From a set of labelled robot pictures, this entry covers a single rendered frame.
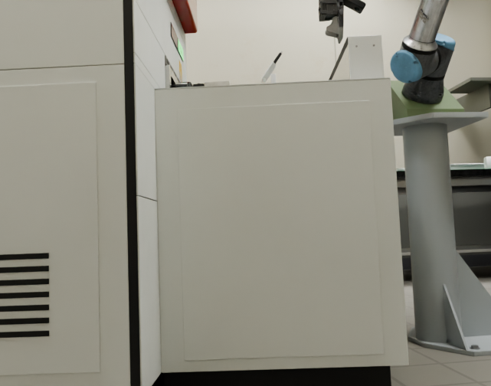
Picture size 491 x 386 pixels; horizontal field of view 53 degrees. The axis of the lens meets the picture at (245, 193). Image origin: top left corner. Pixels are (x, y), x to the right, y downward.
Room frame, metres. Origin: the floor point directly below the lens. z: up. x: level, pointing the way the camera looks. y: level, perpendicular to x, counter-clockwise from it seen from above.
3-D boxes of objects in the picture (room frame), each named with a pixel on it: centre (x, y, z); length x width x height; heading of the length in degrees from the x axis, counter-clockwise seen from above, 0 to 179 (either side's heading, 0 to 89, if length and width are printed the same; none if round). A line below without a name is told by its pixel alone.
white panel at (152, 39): (1.50, 0.23, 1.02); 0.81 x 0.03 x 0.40; 178
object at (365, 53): (1.61, -0.36, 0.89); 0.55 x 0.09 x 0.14; 178
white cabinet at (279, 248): (1.76, -0.10, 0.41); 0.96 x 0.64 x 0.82; 178
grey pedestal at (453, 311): (1.87, -0.79, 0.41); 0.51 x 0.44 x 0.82; 97
